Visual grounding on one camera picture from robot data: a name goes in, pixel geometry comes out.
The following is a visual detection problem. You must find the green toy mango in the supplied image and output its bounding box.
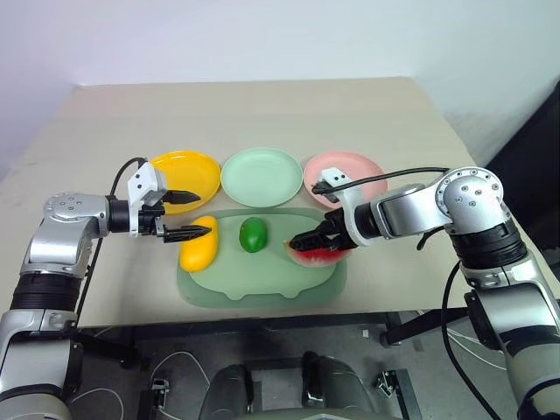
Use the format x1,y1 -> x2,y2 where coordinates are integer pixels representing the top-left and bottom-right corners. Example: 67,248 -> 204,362
238,217 -> 269,254

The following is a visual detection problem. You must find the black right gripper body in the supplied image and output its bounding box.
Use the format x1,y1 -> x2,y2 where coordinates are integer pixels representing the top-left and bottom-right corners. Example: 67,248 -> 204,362
318,208 -> 355,251

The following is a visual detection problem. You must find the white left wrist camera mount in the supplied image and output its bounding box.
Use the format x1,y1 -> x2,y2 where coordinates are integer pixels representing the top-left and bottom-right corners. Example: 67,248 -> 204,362
126,162 -> 170,238

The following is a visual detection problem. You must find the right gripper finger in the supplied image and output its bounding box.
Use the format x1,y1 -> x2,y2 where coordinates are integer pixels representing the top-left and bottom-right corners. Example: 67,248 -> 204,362
290,222 -> 328,251
305,237 -> 347,253

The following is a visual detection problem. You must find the red toy watermelon slice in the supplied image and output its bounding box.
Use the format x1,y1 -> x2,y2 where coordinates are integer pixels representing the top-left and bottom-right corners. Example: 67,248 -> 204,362
283,238 -> 354,268

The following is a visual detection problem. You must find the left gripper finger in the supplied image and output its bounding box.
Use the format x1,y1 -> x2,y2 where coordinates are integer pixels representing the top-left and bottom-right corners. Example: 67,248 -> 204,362
164,188 -> 202,207
161,225 -> 214,244

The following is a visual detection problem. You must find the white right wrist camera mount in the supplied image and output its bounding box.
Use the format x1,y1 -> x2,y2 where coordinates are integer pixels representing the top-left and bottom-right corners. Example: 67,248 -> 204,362
311,166 -> 369,249

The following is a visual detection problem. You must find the white floor cable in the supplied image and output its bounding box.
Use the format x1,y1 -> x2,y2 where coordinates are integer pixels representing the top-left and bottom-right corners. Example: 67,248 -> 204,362
71,386 -> 125,420
150,349 -> 209,397
446,325 -> 511,375

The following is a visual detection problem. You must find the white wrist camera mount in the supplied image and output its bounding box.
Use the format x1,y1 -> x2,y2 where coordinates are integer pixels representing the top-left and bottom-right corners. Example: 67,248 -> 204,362
126,162 -> 170,238
311,166 -> 369,249

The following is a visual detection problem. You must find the green plastic tray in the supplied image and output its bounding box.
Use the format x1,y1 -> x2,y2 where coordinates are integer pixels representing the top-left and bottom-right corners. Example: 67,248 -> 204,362
176,207 -> 350,309

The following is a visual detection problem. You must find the black table frame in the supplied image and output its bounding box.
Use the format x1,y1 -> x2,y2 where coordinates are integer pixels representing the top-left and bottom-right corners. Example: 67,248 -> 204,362
76,307 -> 472,371

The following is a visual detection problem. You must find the black partition panel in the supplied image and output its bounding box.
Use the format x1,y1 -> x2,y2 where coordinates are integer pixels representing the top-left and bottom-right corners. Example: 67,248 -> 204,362
484,76 -> 560,307

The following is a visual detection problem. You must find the light green plastic plate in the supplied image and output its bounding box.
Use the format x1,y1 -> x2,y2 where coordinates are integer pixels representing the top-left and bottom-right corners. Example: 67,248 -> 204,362
220,147 -> 305,208

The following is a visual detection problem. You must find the black stand foot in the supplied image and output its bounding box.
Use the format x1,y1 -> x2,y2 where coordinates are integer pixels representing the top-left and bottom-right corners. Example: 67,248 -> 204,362
374,368 -> 424,420
150,377 -> 172,411

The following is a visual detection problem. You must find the pink plastic plate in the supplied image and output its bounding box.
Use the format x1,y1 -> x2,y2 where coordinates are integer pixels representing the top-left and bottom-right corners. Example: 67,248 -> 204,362
303,150 -> 389,210

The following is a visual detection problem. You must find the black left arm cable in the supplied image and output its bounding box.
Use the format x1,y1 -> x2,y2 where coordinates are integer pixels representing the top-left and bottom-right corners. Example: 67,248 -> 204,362
74,156 -> 148,320

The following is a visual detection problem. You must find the dark grey rounded shape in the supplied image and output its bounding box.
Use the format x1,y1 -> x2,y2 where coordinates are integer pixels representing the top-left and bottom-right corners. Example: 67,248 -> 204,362
301,351 -> 380,420
204,362 -> 263,420

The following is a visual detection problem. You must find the yellow plastic plate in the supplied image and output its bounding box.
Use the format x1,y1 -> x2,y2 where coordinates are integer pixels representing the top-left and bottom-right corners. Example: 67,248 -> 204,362
148,150 -> 221,215

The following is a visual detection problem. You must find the yellow toy mango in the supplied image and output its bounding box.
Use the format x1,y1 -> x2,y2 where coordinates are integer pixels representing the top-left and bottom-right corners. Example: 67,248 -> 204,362
178,214 -> 220,273

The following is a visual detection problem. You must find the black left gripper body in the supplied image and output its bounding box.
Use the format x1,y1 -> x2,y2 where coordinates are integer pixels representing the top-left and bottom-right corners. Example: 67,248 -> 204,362
137,200 -> 169,240

